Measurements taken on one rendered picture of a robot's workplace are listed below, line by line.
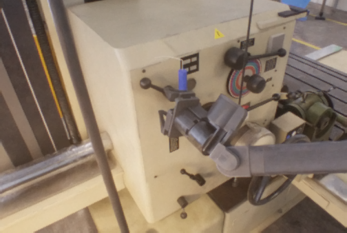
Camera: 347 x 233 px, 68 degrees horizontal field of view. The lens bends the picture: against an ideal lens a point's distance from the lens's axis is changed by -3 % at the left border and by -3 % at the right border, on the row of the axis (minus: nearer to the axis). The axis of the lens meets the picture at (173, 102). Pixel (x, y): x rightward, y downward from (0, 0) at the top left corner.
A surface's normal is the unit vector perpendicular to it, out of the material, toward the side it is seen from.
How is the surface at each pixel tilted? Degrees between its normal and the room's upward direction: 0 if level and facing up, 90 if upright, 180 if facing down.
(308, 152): 48
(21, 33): 90
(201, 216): 0
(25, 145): 90
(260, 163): 53
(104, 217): 0
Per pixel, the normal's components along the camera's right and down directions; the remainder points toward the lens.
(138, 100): 0.53, 0.47
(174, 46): 0.36, -0.25
